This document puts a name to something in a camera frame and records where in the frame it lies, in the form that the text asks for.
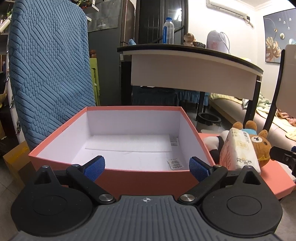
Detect brown teddy bear plush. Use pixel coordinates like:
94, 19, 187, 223
232, 120, 271, 168

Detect black white panda plush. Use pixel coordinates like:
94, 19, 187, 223
203, 130, 229, 164

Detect pink box lid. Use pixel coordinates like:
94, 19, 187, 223
198, 133, 296, 200

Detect beige sofa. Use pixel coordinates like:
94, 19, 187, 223
209, 93, 295, 151

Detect white silica gel packet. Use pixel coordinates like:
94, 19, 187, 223
167, 158, 185, 171
170, 136, 179, 146

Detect tissue pack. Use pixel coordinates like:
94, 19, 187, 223
219, 128, 261, 174

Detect black round bin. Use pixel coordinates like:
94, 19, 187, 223
196, 113, 221, 132

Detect pink cardboard box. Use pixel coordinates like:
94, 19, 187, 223
29, 106, 214, 198

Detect yellow cardboard box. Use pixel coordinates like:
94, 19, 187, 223
4, 141, 36, 189

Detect blue quilted chair cover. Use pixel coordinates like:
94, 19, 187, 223
8, 1, 95, 149

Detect white black dining table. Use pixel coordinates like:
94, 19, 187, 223
117, 44, 263, 122

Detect green stacked stools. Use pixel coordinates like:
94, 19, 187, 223
90, 58, 100, 106

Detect dark woven basket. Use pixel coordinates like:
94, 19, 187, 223
193, 41, 206, 48

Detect white humidifier appliance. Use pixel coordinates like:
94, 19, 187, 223
206, 30, 230, 54

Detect small brown figurine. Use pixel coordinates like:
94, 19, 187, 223
183, 33, 195, 47

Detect blue cloth on table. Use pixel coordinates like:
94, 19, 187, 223
128, 39, 136, 46

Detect grey cabinet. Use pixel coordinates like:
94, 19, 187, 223
83, 0, 135, 105

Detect plastic water bottle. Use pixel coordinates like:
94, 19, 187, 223
163, 17, 175, 44

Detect white air conditioner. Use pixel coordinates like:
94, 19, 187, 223
206, 0, 254, 28

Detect blue wall painting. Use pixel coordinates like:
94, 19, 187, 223
263, 8, 296, 63

